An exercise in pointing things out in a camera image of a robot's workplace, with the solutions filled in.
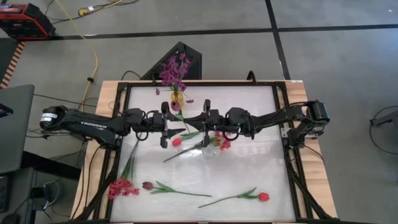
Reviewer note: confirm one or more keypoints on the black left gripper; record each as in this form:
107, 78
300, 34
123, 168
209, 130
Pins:
155, 119

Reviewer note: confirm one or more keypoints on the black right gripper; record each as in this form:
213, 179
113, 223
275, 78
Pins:
216, 119

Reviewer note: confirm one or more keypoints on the dark maroon artificial tulip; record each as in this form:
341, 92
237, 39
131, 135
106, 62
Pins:
147, 185
175, 105

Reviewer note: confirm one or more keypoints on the red artificial flower bunch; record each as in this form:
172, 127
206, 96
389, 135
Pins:
119, 186
222, 143

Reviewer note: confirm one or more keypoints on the purple artificial flower bunch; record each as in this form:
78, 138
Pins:
172, 73

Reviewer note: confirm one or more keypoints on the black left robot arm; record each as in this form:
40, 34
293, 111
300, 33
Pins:
90, 124

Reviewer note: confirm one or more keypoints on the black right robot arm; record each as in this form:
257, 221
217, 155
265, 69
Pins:
273, 118

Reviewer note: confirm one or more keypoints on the yellow glass vase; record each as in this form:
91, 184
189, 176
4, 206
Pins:
177, 97

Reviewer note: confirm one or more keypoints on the clear glass vase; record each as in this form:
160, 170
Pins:
210, 152

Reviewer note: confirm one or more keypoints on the black computer tower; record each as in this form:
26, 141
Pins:
196, 67

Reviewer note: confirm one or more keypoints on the grey desk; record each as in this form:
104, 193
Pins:
15, 130

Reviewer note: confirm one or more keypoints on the black mat with striped edge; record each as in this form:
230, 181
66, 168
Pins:
6, 53

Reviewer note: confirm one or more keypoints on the red and black tool case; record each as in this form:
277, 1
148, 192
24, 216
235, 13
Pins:
21, 21

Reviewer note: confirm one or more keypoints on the black table frame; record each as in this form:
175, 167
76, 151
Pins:
217, 83

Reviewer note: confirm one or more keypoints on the silver mounting bracket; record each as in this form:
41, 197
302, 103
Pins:
286, 132

